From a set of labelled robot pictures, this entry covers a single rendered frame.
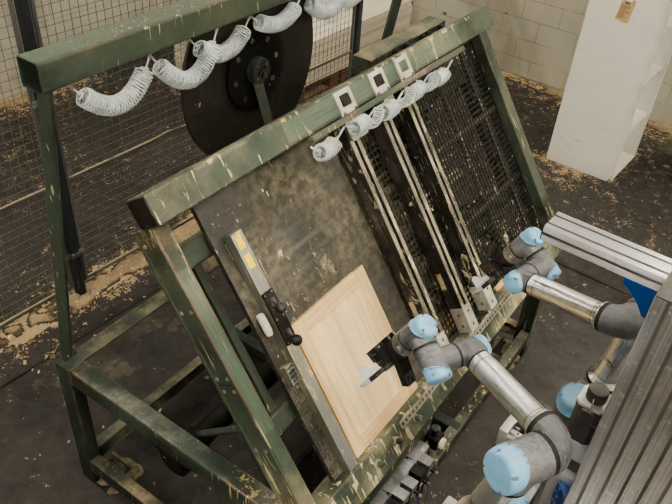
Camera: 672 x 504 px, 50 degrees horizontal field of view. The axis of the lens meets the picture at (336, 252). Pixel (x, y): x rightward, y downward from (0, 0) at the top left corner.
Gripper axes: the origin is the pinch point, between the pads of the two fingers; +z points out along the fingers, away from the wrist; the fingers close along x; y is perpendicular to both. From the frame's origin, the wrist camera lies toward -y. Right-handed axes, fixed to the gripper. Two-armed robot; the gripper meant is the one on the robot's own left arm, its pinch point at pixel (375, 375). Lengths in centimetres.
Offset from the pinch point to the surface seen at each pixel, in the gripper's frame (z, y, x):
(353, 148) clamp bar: -6, 68, -57
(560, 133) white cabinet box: 141, 38, -414
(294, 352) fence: 17.3, 23.2, 6.6
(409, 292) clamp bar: 26, 14, -59
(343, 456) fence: 37.1, -14.6, 6.2
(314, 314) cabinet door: 17.4, 29.3, -9.9
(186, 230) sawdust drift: 233, 155, -127
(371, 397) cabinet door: 37.0, -6.5, -19.1
